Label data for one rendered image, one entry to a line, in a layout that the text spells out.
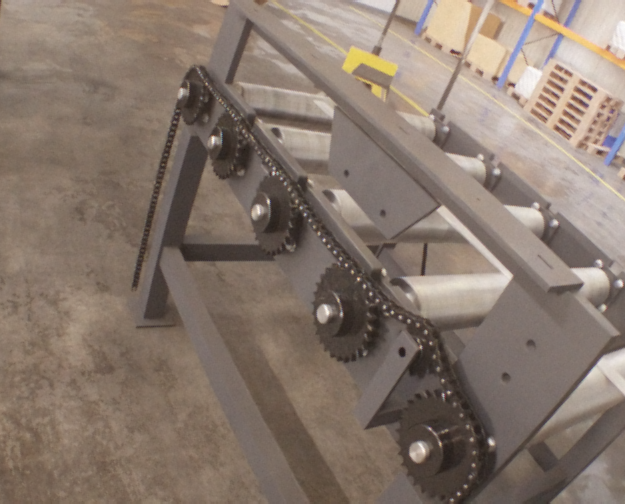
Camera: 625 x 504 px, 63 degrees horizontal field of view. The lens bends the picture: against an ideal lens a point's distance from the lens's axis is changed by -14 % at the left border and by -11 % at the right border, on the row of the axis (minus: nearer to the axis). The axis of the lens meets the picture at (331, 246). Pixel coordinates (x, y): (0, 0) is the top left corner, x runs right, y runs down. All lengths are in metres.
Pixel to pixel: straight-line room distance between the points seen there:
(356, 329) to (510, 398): 0.30
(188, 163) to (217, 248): 0.39
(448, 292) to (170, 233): 1.04
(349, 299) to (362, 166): 0.25
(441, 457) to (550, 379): 0.19
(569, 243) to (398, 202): 0.95
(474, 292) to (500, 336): 0.36
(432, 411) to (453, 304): 0.31
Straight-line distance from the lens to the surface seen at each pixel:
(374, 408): 0.90
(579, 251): 1.80
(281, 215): 1.14
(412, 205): 0.94
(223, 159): 1.39
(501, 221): 0.78
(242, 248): 2.02
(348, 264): 0.95
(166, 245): 1.88
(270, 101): 1.70
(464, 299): 1.12
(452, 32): 11.78
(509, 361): 0.80
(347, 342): 0.97
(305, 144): 1.45
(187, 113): 1.66
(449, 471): 0.84
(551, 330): 0.75
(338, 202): 1.22
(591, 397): 1.12
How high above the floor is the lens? 1.42
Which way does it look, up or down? 29 degrees down
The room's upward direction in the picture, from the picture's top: 25 degrees clockwise
